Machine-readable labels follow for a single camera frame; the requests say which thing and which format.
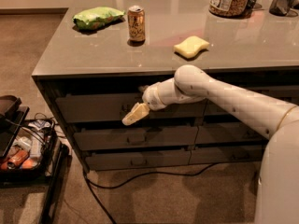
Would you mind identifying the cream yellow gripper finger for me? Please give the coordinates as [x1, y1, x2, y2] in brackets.
[122, 103, 150, 126]

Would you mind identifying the grey drawer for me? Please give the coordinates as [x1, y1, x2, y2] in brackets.
[205, 85, 299, 115]
[195, 122, 264, 144]
[189, 145, 263, 164]
[74, 126, 198, 151]
[56, 93, 206, 123]
[85, 149, 191, 171]

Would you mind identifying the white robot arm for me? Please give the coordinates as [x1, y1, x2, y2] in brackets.
[122, 65, 299, 224]

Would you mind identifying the grey drawer cabinet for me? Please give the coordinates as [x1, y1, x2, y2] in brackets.
[33, 0, 299, 171]

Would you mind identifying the yellow sponge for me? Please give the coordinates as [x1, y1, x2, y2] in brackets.
[174, 35, 209, 59]

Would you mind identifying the orange soda can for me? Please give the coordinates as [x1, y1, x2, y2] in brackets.
[127, 6, 146, 42]

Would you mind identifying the green chip bag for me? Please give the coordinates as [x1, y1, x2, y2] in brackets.
[72, 7, 125, 31]

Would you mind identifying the black cart with clutter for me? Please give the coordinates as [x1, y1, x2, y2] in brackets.
[0, 95, 69, 224]

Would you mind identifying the dark glass pitcher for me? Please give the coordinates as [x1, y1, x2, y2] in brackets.
[269, 0, 298, 17]

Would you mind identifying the black floor cable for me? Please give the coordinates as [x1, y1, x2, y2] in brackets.
[81, 162, 219, 224]

